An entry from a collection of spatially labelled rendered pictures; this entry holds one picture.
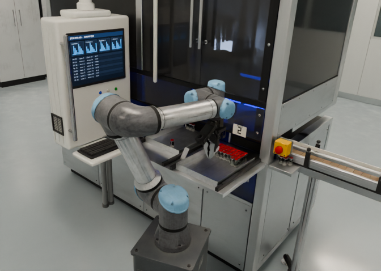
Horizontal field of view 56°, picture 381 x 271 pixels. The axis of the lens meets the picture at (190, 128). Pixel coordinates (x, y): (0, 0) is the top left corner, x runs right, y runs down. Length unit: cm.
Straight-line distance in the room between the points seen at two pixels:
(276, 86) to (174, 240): 88
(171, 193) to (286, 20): 93
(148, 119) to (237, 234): 132
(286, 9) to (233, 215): 121
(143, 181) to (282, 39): 91
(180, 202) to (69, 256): 147
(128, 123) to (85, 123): 113
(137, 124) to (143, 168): 29
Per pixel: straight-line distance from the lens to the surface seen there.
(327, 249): 291
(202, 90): 145
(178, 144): 207
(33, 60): 667
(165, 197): 136
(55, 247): 279
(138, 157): 134
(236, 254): 239
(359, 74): 648
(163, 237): 145
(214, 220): 236
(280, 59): 177
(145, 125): 113
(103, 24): 219
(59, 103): 216
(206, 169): 183
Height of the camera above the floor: 178
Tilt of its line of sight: 23 degrees down
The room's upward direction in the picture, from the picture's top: 3 degrees clockwise
